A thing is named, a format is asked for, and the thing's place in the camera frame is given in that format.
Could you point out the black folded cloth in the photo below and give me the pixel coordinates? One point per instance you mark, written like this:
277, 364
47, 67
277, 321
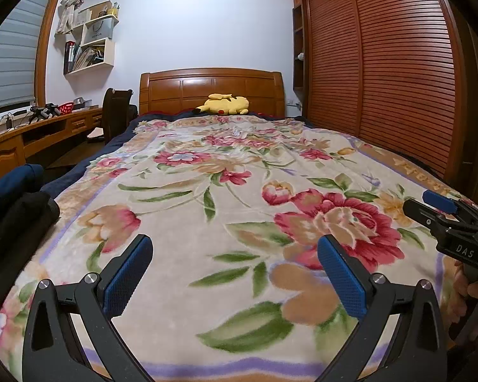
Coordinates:
12, 230

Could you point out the dark wooden chair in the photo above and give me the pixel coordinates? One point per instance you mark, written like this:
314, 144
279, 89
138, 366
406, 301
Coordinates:
117, 111

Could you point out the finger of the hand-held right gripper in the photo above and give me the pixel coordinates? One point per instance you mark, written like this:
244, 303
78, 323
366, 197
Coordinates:
438, 199
420, 211

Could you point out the navy blue suit jacket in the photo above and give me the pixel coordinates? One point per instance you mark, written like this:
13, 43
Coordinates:
12, 179

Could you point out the white hanging bundle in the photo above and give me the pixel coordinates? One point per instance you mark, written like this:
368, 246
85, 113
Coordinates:
73, 4

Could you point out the wooden desk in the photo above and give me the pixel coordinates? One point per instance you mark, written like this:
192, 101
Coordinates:
8, 147

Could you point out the red basket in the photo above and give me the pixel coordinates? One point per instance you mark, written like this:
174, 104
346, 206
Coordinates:
66, 108

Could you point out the wall socket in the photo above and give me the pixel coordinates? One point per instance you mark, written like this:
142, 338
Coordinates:
294, 102

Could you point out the row of books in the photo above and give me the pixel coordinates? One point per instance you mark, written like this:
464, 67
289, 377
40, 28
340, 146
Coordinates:
83, 57

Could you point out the floral blanket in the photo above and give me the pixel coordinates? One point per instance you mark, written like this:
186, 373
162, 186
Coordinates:
223, 191

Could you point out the white paper bag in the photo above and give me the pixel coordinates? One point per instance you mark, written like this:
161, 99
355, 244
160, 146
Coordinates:
98, 32

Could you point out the yellow plush toy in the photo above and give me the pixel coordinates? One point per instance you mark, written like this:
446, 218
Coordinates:
225, 105

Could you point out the wooden slatted wardrobe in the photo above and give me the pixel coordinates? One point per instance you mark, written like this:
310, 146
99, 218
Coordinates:
382, 67

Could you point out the person's right hand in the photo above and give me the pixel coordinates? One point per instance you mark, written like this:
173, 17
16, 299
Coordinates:
464, 290

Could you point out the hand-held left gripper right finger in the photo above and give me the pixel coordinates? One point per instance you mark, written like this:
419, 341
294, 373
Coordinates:
342, 280

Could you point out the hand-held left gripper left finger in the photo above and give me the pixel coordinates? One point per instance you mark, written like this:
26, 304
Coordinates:
130, 272

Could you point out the white wall shelf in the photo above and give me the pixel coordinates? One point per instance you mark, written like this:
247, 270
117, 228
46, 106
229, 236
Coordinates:
93, 43

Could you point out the grey window blind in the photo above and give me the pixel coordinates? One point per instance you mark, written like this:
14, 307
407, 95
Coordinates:
12, 55

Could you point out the wooden bed headboard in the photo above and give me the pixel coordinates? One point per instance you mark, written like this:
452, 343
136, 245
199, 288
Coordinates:
211, 87

